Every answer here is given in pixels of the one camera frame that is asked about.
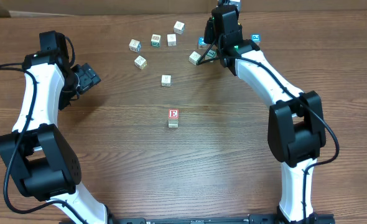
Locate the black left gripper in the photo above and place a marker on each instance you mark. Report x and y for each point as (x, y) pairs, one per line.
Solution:
(88, 76)

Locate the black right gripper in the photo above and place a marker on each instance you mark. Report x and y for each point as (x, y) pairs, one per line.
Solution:
(208, 34)

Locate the green L wooden block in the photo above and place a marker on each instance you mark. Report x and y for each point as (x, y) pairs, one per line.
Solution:
(210, 54)

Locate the red E wooden block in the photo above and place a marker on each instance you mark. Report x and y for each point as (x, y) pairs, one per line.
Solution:
(173, 113)

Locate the wooden leaf number two block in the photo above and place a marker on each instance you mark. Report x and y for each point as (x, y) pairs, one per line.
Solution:
(173, 122)

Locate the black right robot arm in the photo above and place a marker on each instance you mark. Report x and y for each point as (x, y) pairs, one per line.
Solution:
(295, 134)

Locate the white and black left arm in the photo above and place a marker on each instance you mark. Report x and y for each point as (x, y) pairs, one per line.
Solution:
(41, 167)

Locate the blue framed wooden block centre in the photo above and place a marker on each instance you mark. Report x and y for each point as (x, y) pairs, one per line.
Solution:
(201, 43)

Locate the blue framed wooden block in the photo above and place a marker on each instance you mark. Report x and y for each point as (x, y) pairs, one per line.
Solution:
(201, 43)
(256, 38)

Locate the blue framed wooden block right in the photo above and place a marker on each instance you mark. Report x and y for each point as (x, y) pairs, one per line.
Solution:
(256, 38)

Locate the green sided elephant block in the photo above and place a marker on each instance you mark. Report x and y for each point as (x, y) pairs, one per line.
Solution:
(194, 57)

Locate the wooden block top centre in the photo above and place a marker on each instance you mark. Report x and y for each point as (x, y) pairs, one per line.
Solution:
(179, 27)

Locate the wooden block yellow side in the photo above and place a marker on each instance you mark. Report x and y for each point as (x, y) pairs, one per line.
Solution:
(140, 62)

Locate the wooden block blue side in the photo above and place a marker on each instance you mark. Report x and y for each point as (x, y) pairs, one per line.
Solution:
(135, 45)

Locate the wooden block red green picture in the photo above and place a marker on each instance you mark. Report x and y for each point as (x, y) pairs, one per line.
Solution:
(155, 40)

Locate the wooden block under gripper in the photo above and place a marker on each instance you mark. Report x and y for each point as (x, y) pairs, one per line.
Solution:
(166, 80)

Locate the wooden block near camera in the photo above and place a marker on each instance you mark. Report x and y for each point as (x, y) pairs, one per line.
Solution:
(171, 40)

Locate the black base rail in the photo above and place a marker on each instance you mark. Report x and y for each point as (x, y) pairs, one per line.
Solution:
(250, 219)

